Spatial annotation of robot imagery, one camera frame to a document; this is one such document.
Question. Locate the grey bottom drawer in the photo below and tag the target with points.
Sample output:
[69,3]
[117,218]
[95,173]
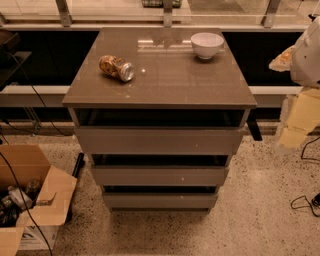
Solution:
[159,201]

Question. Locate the grey drawer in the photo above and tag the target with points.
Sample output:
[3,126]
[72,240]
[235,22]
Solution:
[159,201]
[159,176]
[158,141]

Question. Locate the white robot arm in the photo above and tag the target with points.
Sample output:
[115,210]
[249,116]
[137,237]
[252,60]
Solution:
[302,60]

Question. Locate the grey drawer cabinet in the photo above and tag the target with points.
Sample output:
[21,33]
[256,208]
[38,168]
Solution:
[172,88]

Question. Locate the grey top drawer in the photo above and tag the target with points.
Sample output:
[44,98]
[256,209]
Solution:
[158,141]

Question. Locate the grey middle drawer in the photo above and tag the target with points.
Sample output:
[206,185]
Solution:
[159,176]

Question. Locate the open cardboard box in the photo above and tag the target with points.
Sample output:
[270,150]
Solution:
[35,228]

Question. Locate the crushed soda can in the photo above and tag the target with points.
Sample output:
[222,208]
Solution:
[117,67]

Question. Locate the black bar on floor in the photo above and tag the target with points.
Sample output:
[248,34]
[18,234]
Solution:
[75,174]

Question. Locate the white ceramic bowl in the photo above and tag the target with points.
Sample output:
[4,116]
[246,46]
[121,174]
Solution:
[205,45]

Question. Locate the clutter of bottles in box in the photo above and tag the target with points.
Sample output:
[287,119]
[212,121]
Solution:
[16,200]

